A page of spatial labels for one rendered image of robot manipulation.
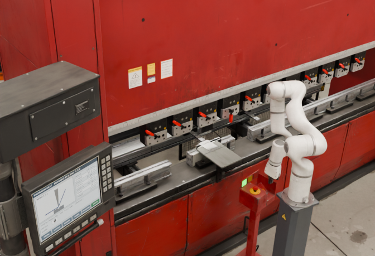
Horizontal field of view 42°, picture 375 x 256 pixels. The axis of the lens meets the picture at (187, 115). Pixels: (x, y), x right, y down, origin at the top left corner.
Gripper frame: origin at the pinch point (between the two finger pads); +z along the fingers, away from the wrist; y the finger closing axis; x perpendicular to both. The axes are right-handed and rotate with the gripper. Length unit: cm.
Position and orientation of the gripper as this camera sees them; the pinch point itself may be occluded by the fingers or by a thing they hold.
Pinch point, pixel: (270, 180)
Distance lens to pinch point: 330.8
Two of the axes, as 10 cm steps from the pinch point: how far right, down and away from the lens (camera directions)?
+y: 7.0, 4.3, -5.6
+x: 7.0, -3.3, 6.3
